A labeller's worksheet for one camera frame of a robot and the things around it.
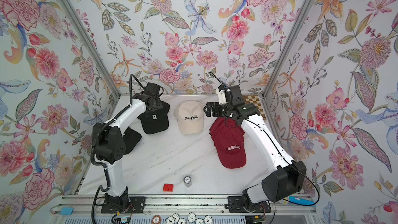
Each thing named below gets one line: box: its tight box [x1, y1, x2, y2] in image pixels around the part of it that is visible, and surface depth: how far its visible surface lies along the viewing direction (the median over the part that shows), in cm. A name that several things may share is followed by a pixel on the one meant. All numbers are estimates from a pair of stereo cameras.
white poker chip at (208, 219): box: [203, 214, 213, 224], surface depth 72 cm
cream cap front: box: [173, 100, 205, 135], surface depth 103 cm
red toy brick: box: [162, 183, 174, 192], surface depth 80 cm
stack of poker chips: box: [183, 175, 192, 188], surface depth 78 cm
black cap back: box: [137, 101, 170, 135], surface depth 103 cm
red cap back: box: [213, 125, 247, 169], surface depth 90 cm
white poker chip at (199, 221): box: [195, 217, 205, 224], surface depth 72 cm
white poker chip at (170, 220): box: [165, 216, 176, 224], surface depth 72 cm
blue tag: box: [60, 206, 75, 216], surface depth 74 cm
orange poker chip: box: [151, 214, 162, 224], surface depth 72 cm
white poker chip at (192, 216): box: [187, 212, 197, 223], surface depth 73 cm
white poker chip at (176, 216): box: [171, 212, 181, 223], surface depth 72 cm
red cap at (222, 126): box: [208, 117, 246, 136], surface depth 93 cm
